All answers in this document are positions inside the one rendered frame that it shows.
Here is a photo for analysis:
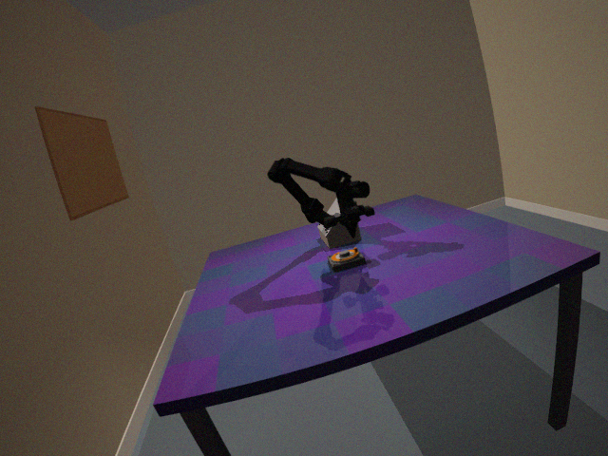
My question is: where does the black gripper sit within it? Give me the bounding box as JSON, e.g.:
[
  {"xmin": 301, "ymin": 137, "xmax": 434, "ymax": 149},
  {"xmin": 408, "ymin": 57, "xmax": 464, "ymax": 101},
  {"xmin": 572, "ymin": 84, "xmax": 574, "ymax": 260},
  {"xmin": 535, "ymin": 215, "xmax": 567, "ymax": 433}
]
[{"xmin": 324, "ymin": 198, "xmax": 375, "ymax": 238}]

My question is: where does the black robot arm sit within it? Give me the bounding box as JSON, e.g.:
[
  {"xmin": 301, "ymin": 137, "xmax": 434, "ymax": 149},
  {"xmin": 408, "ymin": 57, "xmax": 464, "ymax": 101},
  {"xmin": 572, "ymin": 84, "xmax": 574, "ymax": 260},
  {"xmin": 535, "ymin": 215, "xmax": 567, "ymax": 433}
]
[{"xmin": 267, "ymin": 158, "xmax": 370, "ymax": 229}]

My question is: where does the orange round plate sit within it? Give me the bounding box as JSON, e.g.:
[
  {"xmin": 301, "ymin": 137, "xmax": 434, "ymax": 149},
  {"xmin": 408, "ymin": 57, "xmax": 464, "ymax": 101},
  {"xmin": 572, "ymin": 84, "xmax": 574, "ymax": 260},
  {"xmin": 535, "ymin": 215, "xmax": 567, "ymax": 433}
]
[{"xmin": 332, "ymin": 248, "xmax": 358, "ymax": 263}]

